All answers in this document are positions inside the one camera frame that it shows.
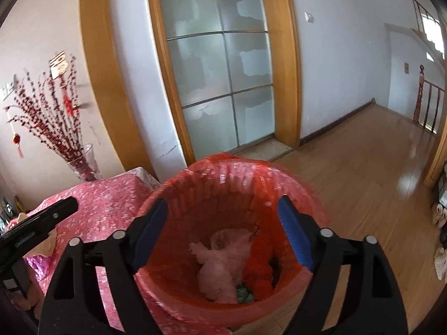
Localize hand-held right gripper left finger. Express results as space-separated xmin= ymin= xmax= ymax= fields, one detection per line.
xmin=38 ymin=198 xmax=169 ymax=335

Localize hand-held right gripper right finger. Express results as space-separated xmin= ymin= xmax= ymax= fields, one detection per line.
xmin=277 ymin=195 xmax=409 ymax=335

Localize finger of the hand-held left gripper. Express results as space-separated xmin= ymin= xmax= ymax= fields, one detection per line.
xmin=17 ymin=196 xmax=78 ymax=233

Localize purple plastic bag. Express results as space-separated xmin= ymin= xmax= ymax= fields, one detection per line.
xmin=23 ymin=253 xmax=49 ymax=283

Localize beige plastic bag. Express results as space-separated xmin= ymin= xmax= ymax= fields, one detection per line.
xmin=26 ymin=232 xmax=58 ymax=257

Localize orange plastic bag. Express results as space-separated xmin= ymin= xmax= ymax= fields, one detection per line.
xmin=242 ymin=237 xmax=275 ymax=301

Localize clear plastic bag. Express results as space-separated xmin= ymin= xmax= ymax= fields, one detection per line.
xmin=189 ymin=229 xmax=257 ymax=304

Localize green plastic bag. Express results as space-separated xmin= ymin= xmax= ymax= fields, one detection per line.
xmin=236 ymin=283 xmax=257 ymax=302

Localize red lined trash bin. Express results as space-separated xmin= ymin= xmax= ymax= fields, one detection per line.
xmin=134 ymin=152 xmax=331 ymax=330

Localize clear glass vase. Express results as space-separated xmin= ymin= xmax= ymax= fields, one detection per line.
xmin=68 ymin=143 xmax=103 ymax=182

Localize small red lantern ornament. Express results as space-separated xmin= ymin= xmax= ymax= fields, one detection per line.
xmin=10 ymin=112 xmax=25 ymax=159

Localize red berry branches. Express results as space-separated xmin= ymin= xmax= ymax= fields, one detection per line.
xmin=3 ymin=54 xmax=91 ymax=173

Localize white slipper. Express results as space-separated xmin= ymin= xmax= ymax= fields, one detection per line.
xmin=434 ymin=248 xmax=447 ymax=281
xmin=432 ymin=202 xmax=446 ymax=226

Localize red hanging tassel ornament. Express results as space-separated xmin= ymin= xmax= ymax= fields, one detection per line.
xmin=49 ymin=52 xmax=79 ymax=116

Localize frosted glass sliding door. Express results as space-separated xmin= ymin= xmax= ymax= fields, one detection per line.
xmin=155 ymin=0 xmax=276 ymax=147

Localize wooden stair railing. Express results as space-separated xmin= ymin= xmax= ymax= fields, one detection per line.
xmin=413 ymin=64 xmax=447 ymax=135

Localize wooden wall trim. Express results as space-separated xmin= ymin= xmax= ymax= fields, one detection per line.
xmin=80 ymin=0 xmax=154 ymax=178

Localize wooden door frame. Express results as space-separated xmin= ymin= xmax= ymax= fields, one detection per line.
xmin=145 ymin=0 xmax=301 ymax=166

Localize wooden doorway frame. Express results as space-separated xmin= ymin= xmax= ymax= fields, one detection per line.
xmin=424 ymin=119 xmax=447 ymax=187

